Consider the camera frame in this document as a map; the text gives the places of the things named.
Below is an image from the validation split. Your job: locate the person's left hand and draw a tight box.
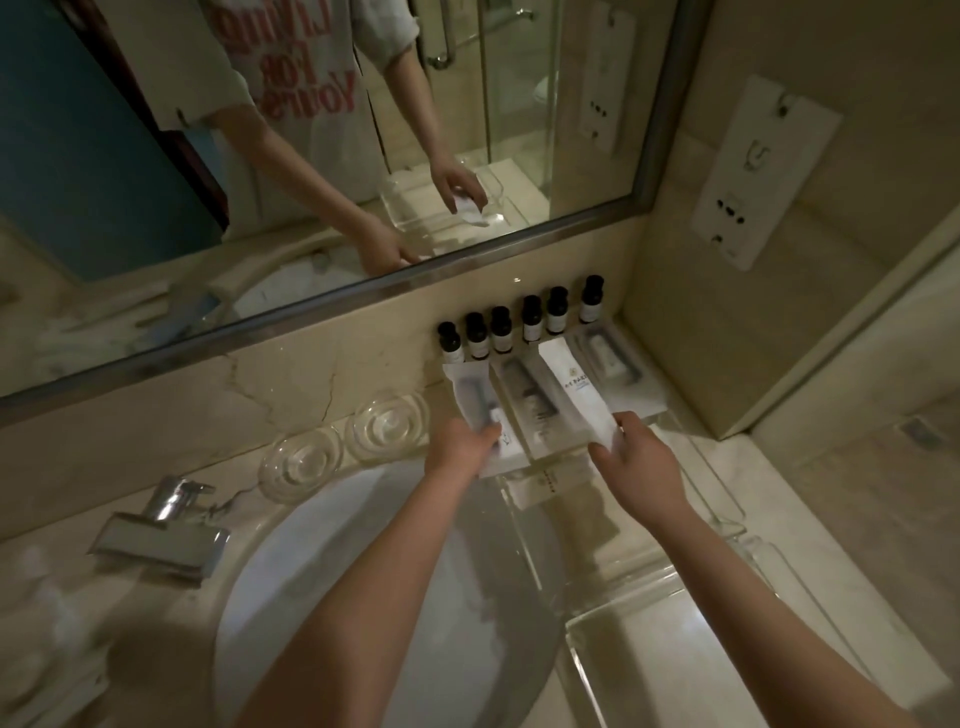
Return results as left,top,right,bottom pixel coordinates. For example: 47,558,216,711
423,412,504,481

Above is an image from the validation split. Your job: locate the person's right hand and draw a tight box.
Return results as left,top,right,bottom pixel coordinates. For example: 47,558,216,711
587,410,695,526

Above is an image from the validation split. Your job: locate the clear glass dish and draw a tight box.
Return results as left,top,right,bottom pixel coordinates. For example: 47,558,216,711
258,425,346,502
346,389,433,463

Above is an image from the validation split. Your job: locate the white toothpaste tube packet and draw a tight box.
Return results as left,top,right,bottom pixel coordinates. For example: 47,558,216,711
503,455,620,513

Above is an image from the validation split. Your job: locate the pile of white amenity packets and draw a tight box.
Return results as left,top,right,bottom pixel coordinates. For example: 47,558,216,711
0,543,121,728

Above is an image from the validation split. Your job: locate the person's left forearm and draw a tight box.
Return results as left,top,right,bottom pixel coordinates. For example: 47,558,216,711
232,464,489,728

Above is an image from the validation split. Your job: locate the person's right forearm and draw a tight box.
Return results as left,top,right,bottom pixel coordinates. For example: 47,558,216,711
652,502,924,728

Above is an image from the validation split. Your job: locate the white sink basin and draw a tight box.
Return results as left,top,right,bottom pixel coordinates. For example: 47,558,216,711
212,457,568,728

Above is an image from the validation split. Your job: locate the square floor drain grate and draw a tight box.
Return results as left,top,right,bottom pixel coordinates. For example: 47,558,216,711
898,416,945,453

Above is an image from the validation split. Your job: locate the chrome faucet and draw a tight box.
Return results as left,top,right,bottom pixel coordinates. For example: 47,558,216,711
86,476,232,586

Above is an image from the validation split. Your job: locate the white wall socket panel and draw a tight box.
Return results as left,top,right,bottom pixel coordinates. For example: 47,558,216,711
689,73,845,273

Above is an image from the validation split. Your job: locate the metal framed wall mirror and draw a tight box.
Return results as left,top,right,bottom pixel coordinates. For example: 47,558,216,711
0,0,714,429

